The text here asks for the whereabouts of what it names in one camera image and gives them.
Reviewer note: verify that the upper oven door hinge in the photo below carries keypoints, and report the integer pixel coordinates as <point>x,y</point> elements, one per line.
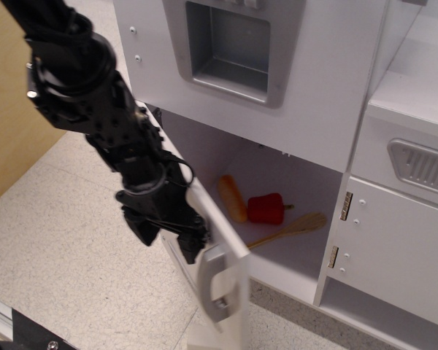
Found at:
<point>346,206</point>

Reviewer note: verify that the grey oven vent panel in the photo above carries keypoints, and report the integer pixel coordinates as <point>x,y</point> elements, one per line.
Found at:
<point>414,164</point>

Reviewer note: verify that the light wooden panel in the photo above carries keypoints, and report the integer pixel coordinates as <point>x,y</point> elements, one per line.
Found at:
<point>24,135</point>

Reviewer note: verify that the toy bread roll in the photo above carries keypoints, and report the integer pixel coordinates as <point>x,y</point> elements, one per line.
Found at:
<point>232,198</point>

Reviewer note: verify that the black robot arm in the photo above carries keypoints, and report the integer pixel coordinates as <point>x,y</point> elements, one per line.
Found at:
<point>75,85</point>

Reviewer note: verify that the oven door hinge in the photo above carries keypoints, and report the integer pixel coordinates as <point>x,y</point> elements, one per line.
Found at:
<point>333,257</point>
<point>346,206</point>

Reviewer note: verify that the red toy bell pepper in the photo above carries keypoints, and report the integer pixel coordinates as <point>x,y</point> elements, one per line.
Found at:
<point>267,209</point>

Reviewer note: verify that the lower oven door hinge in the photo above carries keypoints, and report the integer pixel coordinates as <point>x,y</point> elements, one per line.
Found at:
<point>333,257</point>

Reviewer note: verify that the wooden spoon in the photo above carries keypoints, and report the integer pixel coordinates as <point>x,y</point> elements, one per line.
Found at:
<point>304,224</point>

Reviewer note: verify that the white low fridge door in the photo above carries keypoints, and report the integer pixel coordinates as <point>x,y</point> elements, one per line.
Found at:
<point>209,151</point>

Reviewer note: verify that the grey fridge door handle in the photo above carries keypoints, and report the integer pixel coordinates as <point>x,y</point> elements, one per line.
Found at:
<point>217,286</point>

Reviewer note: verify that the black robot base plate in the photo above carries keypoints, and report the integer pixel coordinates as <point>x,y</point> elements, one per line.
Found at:
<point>20,332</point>

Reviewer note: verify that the white toy oven unit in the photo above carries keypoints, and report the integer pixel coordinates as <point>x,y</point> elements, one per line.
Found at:
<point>380,268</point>

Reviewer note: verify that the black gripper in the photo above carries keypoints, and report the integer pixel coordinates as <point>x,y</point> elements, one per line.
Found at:
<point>161,204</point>

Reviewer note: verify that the white toy kitchen cabinet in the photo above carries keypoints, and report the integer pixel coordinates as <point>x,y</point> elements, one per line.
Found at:
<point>300,150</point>

